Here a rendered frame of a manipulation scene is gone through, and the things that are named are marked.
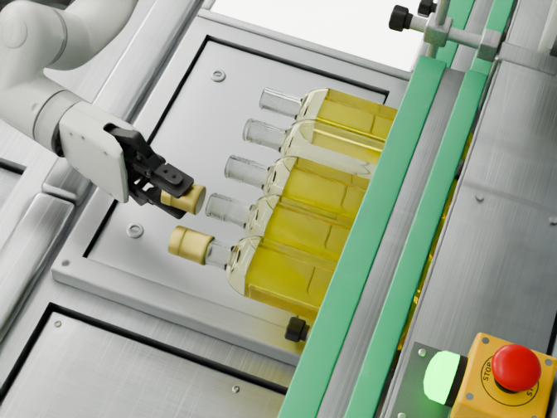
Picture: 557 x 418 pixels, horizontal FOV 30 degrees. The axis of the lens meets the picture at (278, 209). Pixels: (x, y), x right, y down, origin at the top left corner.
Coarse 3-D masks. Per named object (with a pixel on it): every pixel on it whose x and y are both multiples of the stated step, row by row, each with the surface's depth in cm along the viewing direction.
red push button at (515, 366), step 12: (504, 348) 84; (516, 348) 84; (528, 348) 84; (492, 360) 83; (504, 360) 83; (516, 360) 83; (528, 360) 83; (492, 372) 83; (504, 372) 82; (516, 372) 82; (528, 372) 82; (540, 372) 83; (504, 384) 82; (516, 384) 82; (528, 384) 82
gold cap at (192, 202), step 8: (192, 184) 120; (192, 192) 119; (200, 192) 119; (168, 200) 120; (176, 200) 120; (184, 200) 119; (192, 200) 119; (200, 200) 122; (184, 208) 120; (192, 208) 119; (200, 208) 122
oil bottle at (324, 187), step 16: (288, 160) 121; (304, 160) 121; (272, 176) 120; (288, 176) 120; (304, 176) 120; (320, 176) 120; (336, 176) 120; (352, 176) 120; (272, 192) 120; (288, 192) 119; (304, 192) 118; (320, 192) 118; (336, 192) 119; (352, 192) 119; (336, 208) 118; (352, 208) 118
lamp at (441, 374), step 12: (432, 360) 89; (444, 360) 87; (456, 360) 88; (432, 372) 87; (444, 372) 87; (456, 372) 87; (432, 384) 87; (444, 384) 87; (456, 384) 86; (432, 396) 88; (444, 396) 87; (456, 396) 87
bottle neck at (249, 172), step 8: (232, 160) 122; (240, 160) 122; (248, 160) 123; (232, 168) 122; (240, 168) 122; (248, 168) 122; (256, 168) 122; (264, 168) 122; (232, 176) 122; (240, 176) 122; (248, 176) 122; (256, 176) 121; (248, 184) 123; (256, 184) 122
